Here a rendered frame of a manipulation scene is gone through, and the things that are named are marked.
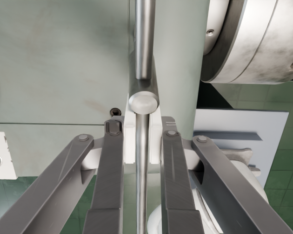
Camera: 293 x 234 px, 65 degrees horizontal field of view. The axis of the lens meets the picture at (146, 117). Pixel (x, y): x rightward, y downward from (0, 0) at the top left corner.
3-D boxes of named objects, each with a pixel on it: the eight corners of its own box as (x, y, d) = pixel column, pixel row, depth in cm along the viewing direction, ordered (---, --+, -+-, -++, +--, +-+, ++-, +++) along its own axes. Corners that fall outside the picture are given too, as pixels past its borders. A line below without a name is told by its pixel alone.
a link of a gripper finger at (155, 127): (150, 126, 15) (162, 126, 15) (149, 91, 21) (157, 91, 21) (149, 164, 16) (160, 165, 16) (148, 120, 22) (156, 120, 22)
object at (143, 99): (129, 20, 23) (128, 93, 15) (151, 20, 24) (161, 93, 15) (129, 41, 25) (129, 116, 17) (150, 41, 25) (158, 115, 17)
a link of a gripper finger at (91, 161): (123, 171, 14) (74, 171, 14) (126, 132, 19) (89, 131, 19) (122, 150, 14) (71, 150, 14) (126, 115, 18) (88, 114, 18)
